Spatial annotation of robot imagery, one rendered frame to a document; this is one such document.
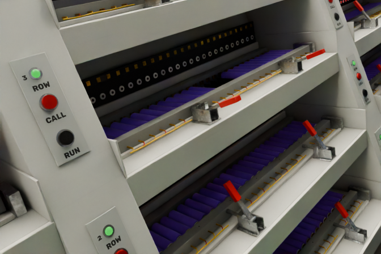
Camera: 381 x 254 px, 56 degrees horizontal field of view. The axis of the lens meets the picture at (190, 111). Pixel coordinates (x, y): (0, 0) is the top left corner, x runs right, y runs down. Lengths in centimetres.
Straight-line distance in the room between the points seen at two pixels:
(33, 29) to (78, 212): 21
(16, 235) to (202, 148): 26
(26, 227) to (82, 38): 22
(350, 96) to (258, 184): 34
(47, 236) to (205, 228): 28
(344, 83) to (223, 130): 42
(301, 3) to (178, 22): 42
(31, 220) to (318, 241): 60
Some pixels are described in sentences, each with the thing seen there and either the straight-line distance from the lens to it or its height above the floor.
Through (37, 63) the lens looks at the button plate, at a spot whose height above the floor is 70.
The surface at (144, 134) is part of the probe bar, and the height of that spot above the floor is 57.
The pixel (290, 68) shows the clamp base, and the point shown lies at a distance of 76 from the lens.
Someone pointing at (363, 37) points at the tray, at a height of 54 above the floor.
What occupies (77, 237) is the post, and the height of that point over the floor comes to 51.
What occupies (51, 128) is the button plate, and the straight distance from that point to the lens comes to 42.
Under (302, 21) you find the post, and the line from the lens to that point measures 92.
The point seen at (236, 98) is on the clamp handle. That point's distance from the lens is 51.
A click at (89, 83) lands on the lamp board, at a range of 63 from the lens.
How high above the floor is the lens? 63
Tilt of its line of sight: 6 degrees down
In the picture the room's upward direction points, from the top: 23 degrees counter-clockwise
